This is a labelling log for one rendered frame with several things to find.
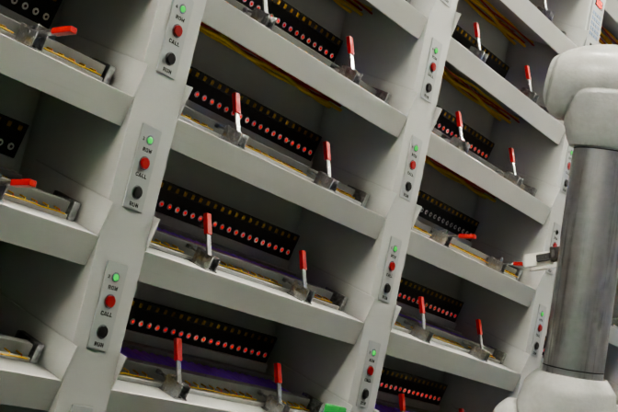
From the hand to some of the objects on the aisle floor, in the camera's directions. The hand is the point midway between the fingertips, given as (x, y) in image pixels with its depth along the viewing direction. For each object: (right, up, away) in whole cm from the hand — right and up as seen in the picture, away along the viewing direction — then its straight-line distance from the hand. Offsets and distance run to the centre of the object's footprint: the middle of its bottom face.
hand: (541, 260), depth 254 cm
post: (-58, -62, -40) cm, 94 cm away
